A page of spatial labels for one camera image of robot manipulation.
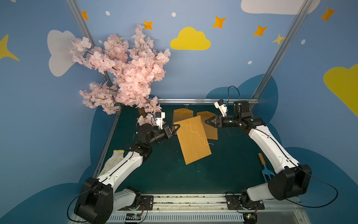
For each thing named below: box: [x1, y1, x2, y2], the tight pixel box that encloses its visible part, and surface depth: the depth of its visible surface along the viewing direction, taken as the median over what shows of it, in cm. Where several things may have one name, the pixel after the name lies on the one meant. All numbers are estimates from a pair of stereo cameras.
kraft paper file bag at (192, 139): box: [173, 115, 213, 166], surface depth 77 cm
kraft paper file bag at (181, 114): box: [172, 108, 194, 125], surface depth 117 cm
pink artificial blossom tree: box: [68, 23, 171, 125], surface depth 72 cm
